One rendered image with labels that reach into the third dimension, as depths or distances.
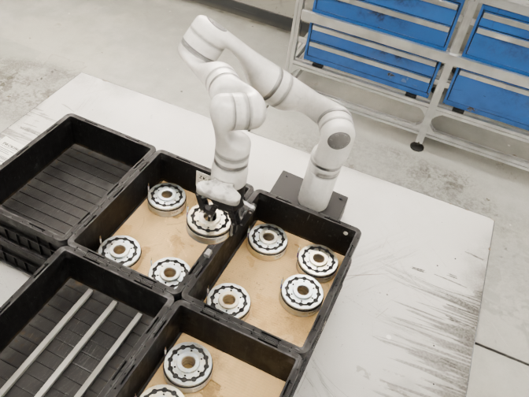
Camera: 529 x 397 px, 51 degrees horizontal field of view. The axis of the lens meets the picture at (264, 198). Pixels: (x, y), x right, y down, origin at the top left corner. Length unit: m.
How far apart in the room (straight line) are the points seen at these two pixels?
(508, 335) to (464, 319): 0.99
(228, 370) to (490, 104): 2.26
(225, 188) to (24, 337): 0.55
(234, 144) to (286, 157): 0.88
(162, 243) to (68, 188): 0.33
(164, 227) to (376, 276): 0.62
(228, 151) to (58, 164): 0.74
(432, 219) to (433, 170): 1.36
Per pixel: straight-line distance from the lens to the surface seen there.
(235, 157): 1.08
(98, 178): 1.64
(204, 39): 1.28
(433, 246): 1.79
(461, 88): 3.12
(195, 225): 1.25
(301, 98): 1.40
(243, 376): 1.26
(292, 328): 1.33
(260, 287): 1.39
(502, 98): 3.12
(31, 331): 1.35
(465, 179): 3.25
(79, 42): 3.92
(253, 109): 1.03
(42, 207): 1.59
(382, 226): 1.79
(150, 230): 1.49
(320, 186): 1.58
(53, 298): 1.39
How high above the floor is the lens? 1.94
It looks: 44 degrees down
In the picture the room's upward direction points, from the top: 9 degrees clockwise
